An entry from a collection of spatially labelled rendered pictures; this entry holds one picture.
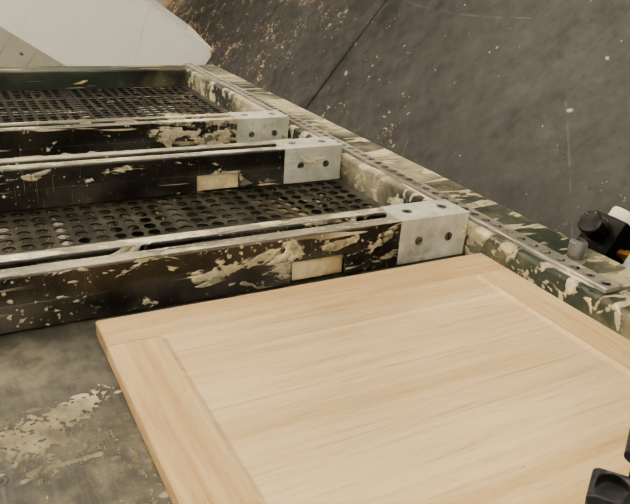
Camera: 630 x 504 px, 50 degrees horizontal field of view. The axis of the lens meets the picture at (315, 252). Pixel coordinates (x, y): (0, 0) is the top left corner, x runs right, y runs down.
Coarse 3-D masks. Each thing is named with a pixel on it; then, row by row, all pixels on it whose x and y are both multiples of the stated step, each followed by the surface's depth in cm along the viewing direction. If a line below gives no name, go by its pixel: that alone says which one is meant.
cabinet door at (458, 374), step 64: (128, 320) 77; (192, 320) 78; (256, 320) 79; (320, 320) 81; (384, 320) 82; (448, 320) 83; (512, 320) 84; (576, 320) 85; (128, 384) 66; (192, 384) 67; (256, 384) 68; (320, 384) 69; (384, 384) 70; (448, 384) 70; (512, 384) 71; (576, 384) 72; (192, 448) 58; (256, 448) 59; (320, 448) 60; (384, 448) 61; (448, 448) 61; (512, 448) 62; (576, 448) 62
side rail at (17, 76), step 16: (0, 80) 185; (16, 80) 187; (32, 80) 189; (48, 80) 191; (64, 80) 193; (80, 80) 195; (96, 80) 197; (112, 80) 199; (128, 80) 201; (144, 80) 204; (160, 80) 206; (176, 80) 208; (16, 96) 188; (80, 96) 197
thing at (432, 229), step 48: (144, 240) 84; (192, 240) 86; (240, 240) 86; (288, 240) 89; (336, 240) 93; (384, 240) 97; (432, 240) 101; (0, 288) 73; (48, 288) 76; (96, 288) 79; (144, 288) 81; (192, 288) 85; (240, 288) 88
